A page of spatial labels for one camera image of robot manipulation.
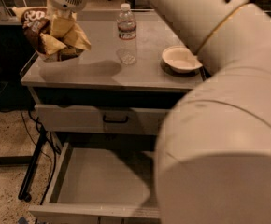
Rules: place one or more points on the grey metal drawer cabinet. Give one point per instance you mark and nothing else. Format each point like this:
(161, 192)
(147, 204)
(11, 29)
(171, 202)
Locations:
(99, 78)

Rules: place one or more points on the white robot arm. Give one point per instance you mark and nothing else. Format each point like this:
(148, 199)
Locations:
(213, 154)

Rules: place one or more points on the closed upper grey drawer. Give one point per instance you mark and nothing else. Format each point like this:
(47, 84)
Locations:
(90, 119)

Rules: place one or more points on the open middle grey drawer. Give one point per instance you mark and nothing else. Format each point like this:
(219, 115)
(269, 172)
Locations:
(99, 185)

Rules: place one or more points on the white paper bowl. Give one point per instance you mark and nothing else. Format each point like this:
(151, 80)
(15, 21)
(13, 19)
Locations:
(180, 59)

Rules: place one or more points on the clear plastic water bottle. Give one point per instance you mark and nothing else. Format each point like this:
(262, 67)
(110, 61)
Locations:
(126, 24)

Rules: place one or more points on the black table leg frame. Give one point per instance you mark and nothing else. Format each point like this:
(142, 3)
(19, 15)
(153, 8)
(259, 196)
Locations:
(31, 162)

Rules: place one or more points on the brown yellow chip bag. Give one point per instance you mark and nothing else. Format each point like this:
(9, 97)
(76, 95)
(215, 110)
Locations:
(54, 37)

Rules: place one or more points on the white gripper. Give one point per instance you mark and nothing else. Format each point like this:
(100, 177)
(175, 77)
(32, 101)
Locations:
(60, 25)

